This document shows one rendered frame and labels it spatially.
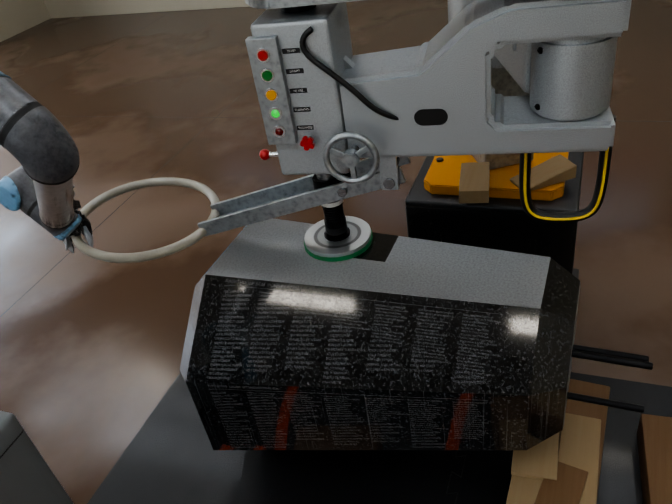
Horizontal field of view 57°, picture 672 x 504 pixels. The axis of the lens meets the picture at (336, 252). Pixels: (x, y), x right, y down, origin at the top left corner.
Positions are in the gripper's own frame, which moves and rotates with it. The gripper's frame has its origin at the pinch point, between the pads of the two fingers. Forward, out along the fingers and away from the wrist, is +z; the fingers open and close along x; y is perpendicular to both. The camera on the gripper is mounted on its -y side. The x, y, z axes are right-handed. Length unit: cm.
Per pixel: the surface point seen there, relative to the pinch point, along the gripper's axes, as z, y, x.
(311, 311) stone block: 4, 55, 64
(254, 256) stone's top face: 1, 27, 53
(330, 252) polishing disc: -4, 40, 75
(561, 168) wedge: -5, 28, 162
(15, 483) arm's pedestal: 15, 76, -20
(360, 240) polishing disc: -4, 39, 85
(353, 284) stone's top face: -2, 55, 77
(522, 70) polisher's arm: -54, 50, 128
